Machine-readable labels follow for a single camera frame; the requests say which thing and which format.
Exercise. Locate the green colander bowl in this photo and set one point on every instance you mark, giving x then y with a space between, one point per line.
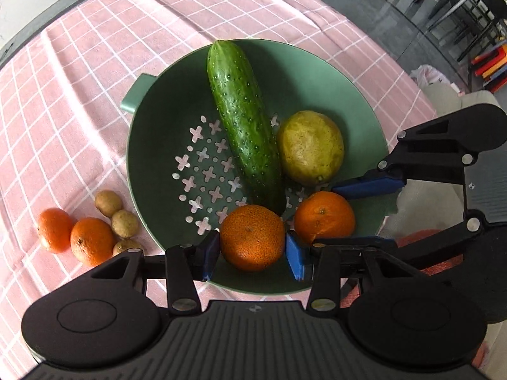
317 87

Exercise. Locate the pink checked tablecloth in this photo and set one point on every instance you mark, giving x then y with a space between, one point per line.
79 87

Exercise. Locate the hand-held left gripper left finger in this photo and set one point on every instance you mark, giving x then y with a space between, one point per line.
208 255

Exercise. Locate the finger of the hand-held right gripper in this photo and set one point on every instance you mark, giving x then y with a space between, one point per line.
356 241
368 186

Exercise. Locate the white cloth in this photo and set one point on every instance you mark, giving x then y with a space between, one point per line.
431 206

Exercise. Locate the orange cloth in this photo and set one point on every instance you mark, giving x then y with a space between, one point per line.
410 243

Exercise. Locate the beige upholstered seat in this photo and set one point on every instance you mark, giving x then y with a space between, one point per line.
455 99

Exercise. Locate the yellow green lemon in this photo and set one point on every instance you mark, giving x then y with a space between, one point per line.
311 148

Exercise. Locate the small brown longan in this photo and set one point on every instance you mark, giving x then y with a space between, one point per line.
108 203
126 246
124 223

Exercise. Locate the orange tangerine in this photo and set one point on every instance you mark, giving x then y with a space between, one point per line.
55 229
251 237
93 241
324 217

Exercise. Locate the white plastic bag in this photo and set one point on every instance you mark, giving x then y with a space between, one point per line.
429 75

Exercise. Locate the green cucumber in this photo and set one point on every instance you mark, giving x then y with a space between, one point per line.
237 118

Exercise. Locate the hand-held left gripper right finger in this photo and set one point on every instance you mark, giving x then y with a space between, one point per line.
295 255

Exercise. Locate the colourful plastic stools stack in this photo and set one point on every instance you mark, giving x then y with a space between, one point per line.
493 65

